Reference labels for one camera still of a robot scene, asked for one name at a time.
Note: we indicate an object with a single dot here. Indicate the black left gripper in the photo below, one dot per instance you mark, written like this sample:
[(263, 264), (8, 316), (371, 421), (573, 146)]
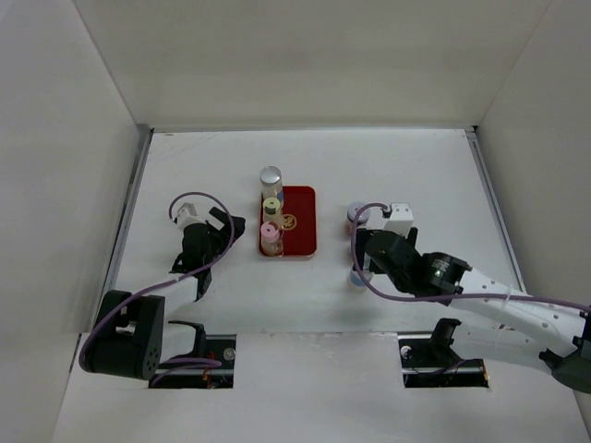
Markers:
[(223, 234)]

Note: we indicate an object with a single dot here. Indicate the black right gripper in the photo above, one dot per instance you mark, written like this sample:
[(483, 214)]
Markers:
[(413, 236)]

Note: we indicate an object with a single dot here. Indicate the yellow-lid spice bottle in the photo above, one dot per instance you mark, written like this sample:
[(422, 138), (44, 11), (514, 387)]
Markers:
[(272, 211)]

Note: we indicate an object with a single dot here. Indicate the pink-lid spice bottle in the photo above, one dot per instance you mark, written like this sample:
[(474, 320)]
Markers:
[(271, 241)]

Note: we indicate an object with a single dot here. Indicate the silver-lid white peppercorn bottle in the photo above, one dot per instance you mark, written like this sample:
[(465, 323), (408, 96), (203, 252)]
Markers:
[(270, 178)]

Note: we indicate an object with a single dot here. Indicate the white-lid dark spice jar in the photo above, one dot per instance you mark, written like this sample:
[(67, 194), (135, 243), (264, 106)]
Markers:
[(353, 209)]

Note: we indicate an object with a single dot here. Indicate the white-lid orange spice jar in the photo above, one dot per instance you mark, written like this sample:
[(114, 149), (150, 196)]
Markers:
[(355, 281)]

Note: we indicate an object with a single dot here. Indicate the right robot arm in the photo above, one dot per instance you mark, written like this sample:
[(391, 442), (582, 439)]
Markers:
[(548, 335)]

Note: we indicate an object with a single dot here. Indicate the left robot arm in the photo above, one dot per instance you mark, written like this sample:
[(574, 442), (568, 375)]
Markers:
[(134, 335)]

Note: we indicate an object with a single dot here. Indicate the red lacquer tray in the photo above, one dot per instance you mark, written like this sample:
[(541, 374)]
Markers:
[(300, 229)]

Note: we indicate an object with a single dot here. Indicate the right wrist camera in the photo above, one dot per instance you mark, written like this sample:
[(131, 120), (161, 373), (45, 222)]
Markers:
[(399, 219)]

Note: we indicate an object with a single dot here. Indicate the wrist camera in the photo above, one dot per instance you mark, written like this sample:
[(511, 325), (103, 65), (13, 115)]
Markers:
[(186, 215), (399, 219)]

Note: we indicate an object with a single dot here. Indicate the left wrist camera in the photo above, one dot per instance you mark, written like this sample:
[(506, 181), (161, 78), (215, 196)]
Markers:
[(186, 215)]

